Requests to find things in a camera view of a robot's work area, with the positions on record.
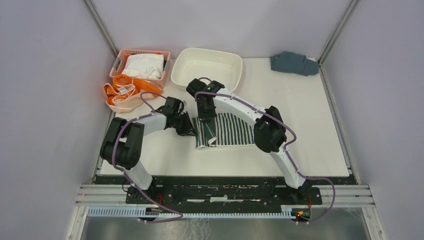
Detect green white striped towel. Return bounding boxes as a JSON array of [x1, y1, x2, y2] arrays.
[[192, 112, 255, 150]]

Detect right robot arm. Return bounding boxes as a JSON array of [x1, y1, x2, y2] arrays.
[[186, 78, 309, 204]]

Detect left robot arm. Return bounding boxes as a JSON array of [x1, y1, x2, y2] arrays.
[[99, 97, 196, 204]]

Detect white plastic tub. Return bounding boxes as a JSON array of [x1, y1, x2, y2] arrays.
[[165, 47, 243, 95]]

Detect orange and cream cloth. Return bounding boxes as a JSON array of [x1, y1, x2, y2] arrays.
[[103, 74, 163, 113]]

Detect white cloth in basket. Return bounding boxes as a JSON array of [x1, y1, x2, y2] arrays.
[[122, 53, 165, 80]]

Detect pink plastic basket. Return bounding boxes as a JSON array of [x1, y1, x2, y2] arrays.
[[109, 48, 171, 88]]

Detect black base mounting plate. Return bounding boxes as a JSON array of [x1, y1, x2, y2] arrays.
[[93, 174, 358, 215]]

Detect blue-grey folded cloth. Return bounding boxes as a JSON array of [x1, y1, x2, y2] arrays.
[[269, 51, 319, 77]]

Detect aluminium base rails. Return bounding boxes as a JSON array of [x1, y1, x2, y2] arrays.
[[76, 184, 376, 208]]

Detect white slotted cable duct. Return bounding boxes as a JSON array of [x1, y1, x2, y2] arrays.
[[87, 206, 295, 220]]

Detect aluminium frame post left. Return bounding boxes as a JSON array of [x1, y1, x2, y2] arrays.
[[82, 0, 119, 57]]

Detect aluminium frame post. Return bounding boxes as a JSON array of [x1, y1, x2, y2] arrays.
[[82, 0, 119, 57], [317, 0, 362, 88]]

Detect aluminium frame post right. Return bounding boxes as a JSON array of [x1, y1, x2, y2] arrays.
[[317, 0, 362, 88]]

